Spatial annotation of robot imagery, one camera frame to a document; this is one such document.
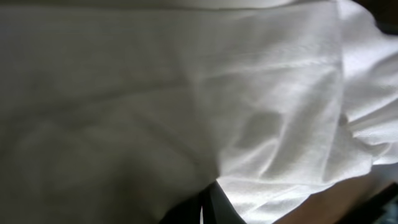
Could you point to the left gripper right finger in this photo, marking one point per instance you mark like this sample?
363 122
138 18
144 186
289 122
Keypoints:
217 209

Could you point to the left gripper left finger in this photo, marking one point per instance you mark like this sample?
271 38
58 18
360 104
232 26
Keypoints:
187 212

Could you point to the white Mr Robot t-shirt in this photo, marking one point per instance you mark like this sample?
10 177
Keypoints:
117 111

